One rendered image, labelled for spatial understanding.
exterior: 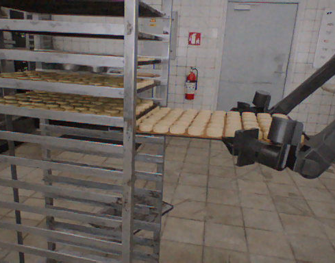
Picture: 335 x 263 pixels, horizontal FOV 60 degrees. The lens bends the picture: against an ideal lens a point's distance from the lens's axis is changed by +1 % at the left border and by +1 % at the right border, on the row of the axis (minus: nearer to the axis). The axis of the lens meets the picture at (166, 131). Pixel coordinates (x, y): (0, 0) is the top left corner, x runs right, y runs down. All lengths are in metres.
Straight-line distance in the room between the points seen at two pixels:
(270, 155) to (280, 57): 4.15
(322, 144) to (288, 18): 4.19
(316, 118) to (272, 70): 1.02
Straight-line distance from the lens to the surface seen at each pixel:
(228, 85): 4.78
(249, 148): 0.77
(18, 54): 1.04
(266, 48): 4.81
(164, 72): 1.27
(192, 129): 0.88
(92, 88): 0.92
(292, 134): 0.74
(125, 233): 1.02
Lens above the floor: 1.27
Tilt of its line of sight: 16 degrees down
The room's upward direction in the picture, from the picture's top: 3 degrees clockwise
